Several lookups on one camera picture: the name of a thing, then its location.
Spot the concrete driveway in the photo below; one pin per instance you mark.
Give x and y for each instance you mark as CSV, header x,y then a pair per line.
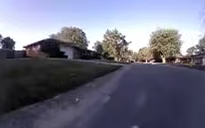
x,y
90,61

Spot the broad tree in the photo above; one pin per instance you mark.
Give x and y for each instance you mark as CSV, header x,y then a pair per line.
x,y
73,35

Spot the small green tree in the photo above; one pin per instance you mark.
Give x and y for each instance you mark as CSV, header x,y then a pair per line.
x,y
145,54

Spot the house with dark roof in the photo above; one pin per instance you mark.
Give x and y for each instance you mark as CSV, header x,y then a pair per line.
x,y
56,48

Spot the concrete gutter strip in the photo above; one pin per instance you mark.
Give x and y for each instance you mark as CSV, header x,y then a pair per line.
x,y
73,106

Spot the grey asphalt road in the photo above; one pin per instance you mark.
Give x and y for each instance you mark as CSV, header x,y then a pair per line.
x,y
156,96

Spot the round pale green tree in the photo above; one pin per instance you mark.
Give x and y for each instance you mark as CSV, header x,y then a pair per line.
x,y
165,41

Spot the robot's own part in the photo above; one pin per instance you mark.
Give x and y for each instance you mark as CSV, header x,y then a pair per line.
x,y
135,126

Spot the grass lawn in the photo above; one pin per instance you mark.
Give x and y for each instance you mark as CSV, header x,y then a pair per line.
x,y
30,83

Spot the grass verge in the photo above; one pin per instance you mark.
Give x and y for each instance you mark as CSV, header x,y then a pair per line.
x,y
196,67

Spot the low house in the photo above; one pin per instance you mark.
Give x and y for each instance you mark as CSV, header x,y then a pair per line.
x,y
203,57

